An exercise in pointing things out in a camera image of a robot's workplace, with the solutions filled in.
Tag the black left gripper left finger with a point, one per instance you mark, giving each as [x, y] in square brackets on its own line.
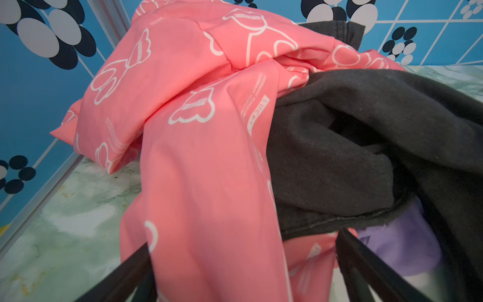
[132, 278]

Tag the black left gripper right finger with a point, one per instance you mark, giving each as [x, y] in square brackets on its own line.
[363, 272]

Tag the purple cloth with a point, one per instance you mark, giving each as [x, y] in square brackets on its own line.
[408, 245]

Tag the dark grey cloth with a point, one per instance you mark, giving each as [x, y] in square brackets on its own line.
[354, 148]

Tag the pink patterned cloth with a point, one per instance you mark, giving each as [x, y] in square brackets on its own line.
[190, 91]

